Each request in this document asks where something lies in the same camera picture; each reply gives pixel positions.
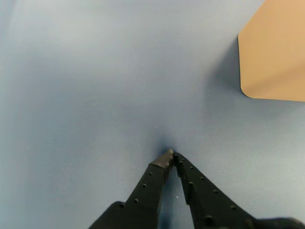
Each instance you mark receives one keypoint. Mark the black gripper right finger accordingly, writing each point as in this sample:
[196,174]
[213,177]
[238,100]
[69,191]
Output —
[205,202]

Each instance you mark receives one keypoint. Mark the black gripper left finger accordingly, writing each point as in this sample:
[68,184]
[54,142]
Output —
[143,202]

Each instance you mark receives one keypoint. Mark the tan metal box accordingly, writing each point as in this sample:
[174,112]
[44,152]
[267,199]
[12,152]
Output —
[274,52]

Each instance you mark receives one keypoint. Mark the blue table mat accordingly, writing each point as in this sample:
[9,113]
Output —
[71,95]

